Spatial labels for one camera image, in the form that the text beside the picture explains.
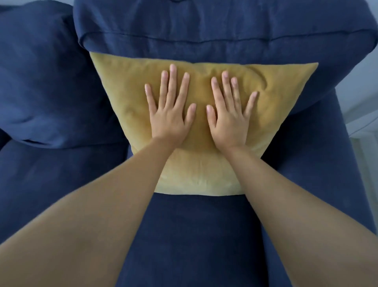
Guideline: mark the person's left hand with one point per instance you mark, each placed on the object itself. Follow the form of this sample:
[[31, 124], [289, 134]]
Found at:
[[168, 124]]

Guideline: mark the person's right hand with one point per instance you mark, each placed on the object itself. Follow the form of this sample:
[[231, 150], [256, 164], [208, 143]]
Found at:
[[230, 127]]

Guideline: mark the person's left thumb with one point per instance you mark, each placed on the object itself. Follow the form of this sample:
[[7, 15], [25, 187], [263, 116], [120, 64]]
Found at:
[[190, 114]]

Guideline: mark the person's right little finger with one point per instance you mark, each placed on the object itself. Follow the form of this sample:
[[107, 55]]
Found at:
[[251, 103]]

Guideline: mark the person's right thumb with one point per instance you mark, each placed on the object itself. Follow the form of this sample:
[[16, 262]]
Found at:
[[211, 116]]

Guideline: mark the person's left little finger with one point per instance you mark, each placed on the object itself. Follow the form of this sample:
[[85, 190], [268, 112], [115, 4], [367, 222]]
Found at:
[[150, 99]]

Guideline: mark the person's right middle finger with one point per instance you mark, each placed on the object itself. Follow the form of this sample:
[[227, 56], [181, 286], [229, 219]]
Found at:
[[228, 90]]

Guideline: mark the person's left middle finger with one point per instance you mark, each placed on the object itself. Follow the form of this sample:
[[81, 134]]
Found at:
[[171, 86]]

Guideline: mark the yellow velvet throw pillow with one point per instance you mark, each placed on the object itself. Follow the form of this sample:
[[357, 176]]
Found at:
[[200, 165]]

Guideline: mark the person's left forearm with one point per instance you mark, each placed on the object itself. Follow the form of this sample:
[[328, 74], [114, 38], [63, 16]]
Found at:
[[88, 224]]

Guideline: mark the person's right forearm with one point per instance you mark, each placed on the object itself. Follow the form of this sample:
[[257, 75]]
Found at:
[[295, 218]]

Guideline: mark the blue sofa back cushion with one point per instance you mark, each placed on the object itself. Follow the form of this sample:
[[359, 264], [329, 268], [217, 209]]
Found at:
[[47, 77], [224, 29]]

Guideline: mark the blue fabric sofa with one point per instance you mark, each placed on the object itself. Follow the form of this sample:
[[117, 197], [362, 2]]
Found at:
[[195, 242]]

